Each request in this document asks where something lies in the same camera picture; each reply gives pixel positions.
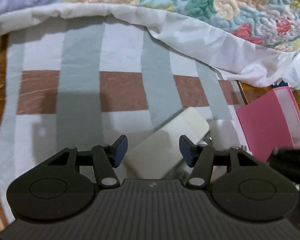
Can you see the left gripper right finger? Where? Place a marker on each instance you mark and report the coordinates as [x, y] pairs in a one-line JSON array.
[[200, 159]]

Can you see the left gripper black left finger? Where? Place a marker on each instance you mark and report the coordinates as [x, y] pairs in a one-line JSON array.
[[106, 158]]

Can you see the white power adapter cube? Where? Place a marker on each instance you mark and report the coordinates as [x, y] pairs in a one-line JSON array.
[[223, 134]]

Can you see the white power strip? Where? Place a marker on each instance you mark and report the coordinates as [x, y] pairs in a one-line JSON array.
[[157, 155]]

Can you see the pink storage box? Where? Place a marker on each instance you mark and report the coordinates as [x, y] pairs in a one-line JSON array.
[[271, 121]]

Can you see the checkered grey brown rug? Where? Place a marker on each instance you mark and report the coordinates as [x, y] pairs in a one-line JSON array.
[[86, 81]]

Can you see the white bed skirt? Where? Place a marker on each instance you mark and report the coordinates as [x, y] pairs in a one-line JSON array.
[[233, 57]]

